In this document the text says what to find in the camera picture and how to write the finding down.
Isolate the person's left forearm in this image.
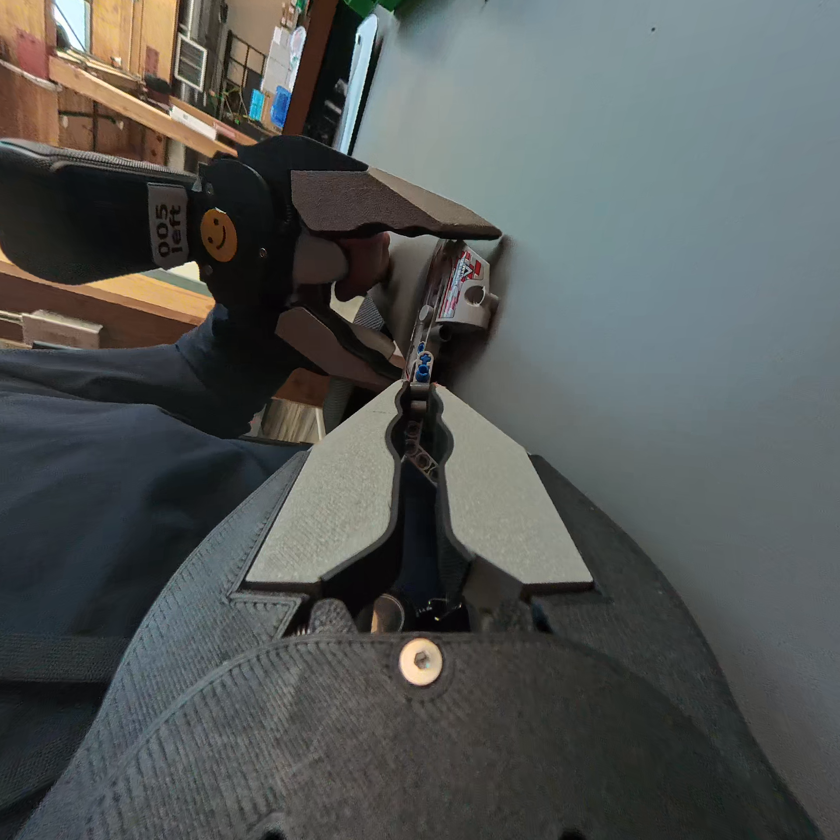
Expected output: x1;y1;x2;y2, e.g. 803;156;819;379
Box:
174;307;312;437

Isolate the wooden bench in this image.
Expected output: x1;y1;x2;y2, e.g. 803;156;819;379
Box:
0;259;221;349

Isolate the person's dark clothing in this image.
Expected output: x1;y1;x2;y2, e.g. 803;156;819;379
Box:
0;348;312;834

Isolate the wooden post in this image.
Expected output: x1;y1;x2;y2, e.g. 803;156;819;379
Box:
282;0;340;137

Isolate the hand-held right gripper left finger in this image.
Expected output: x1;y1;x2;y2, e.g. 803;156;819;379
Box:
243;379;405;592

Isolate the white window air conditioner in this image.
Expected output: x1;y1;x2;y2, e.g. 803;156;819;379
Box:
172;33;209;91

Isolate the white panel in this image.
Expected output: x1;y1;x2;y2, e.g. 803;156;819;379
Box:
333;13;380;156

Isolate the person's left hand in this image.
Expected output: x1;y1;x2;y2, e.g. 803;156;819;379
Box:
333;233;392;304

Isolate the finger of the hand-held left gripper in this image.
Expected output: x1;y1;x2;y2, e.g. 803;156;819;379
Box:
290;167;504;283
276;307;406;385

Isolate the dark grey lego beam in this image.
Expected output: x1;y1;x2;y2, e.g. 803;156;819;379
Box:
399;289;454;483

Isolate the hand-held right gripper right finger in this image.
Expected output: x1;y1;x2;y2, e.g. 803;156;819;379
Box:
428;384;595;616

